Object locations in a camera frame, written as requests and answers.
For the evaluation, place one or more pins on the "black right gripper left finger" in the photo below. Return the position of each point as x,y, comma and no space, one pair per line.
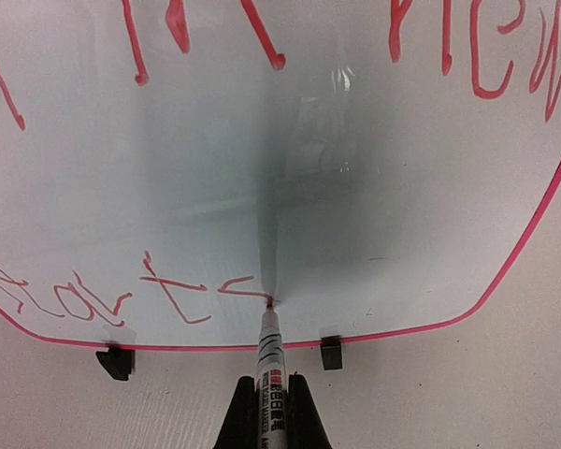
240,425

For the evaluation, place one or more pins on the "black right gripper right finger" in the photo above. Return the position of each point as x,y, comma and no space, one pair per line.
305,429

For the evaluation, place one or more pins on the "whiteboard marker pen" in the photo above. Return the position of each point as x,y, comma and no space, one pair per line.
271,384

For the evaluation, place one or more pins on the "pink framed whiteboard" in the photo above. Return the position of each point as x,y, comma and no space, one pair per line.
166,167

